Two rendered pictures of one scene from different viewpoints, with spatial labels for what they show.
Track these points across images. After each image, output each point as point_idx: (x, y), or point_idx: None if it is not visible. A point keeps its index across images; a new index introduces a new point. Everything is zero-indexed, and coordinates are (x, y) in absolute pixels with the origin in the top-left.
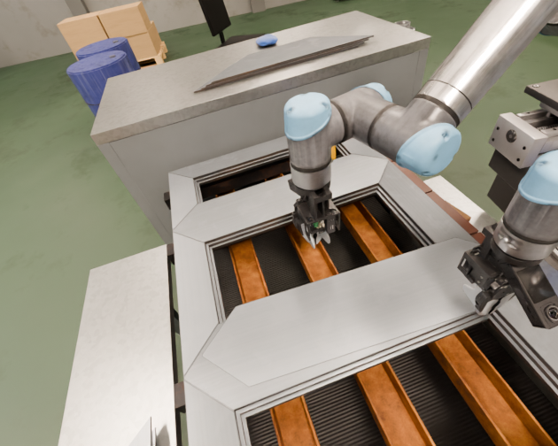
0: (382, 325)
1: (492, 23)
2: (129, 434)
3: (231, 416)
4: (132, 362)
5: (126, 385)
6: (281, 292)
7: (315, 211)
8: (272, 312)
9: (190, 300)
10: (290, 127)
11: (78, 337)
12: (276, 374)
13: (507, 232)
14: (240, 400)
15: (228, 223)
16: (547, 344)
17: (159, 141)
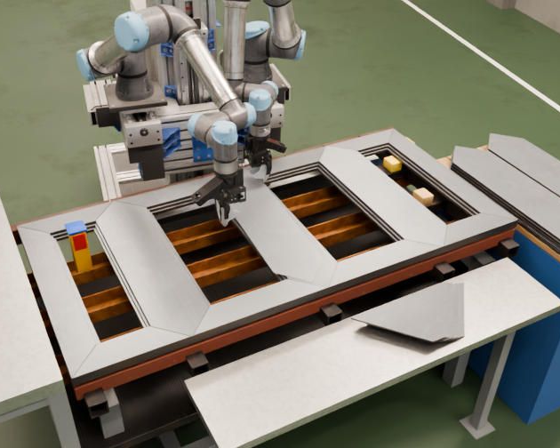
0: (276, 211)
1: (216, 70)
2: (363, 340)
3: (340, 261)
4: (317, 358)
5: (335, 356)
6: (259, 252)
7: (243, 177)
8: (276, 253)
9: (271, 299)
10: (233, 137)
11: (306, 415)
12: (314, 248)
13: (263, 127)
14: (332, 260)
15: (185, 292)
16: (277, 167)
17: None
